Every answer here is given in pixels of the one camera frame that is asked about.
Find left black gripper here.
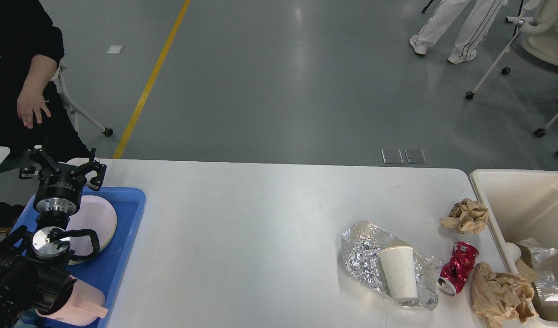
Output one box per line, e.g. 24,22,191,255
19,137,107,215

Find pink plate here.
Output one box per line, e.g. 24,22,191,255
67,195,117,256

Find pink mug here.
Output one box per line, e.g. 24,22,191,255
36,275,109,327

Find crushed red can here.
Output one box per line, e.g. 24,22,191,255
437,241,479,296

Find foil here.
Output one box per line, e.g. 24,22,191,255
341,220,442,311
515,237,558,309

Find white paper cup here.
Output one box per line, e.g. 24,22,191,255
504,242,522,264
378,246,418,302

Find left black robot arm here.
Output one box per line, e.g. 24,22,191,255
0,145,106,328

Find seated person's hand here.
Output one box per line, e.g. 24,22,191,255
17,87,52,129

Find seated person in black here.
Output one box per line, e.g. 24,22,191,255
0,0,89,162

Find white chair left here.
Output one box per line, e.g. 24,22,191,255
51,60,113,137

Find blue plastic tray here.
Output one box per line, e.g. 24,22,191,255
10,186,146,328

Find grey floor plate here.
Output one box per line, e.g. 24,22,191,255
404,149,428,164
381,148,404,164

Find large crumpled brown paper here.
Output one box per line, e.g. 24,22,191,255
470,262,539,328

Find walking person white trousers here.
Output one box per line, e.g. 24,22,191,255
409,0,507,64

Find cream plastic bin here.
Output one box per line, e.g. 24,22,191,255
470,169,558,325

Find cream office chair right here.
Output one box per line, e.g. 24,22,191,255
465,0,558,100

